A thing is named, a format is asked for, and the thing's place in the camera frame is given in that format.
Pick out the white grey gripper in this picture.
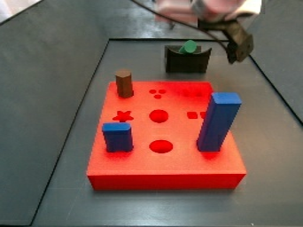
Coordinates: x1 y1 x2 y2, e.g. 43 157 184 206
155 0 198 24

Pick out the green round peg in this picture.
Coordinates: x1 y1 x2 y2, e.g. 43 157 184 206
179 40 196 54

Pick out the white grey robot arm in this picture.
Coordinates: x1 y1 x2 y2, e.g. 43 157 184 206
155 0 262 23

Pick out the black curved cradle holder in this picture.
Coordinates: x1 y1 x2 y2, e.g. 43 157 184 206
164 45 212 73

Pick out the brown hexagonal peg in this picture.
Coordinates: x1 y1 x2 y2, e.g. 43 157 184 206
115 69 134 98

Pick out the tall blue rectangular peg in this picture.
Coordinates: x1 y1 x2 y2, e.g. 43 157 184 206
196 92 242 152

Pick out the red shape sorter block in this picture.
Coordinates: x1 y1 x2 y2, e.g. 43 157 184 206
87 82 246 190

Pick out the short blue peg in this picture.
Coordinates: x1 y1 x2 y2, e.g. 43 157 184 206
101 122 134 153

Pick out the black cable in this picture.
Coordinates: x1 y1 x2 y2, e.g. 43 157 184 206
131 0 238 65

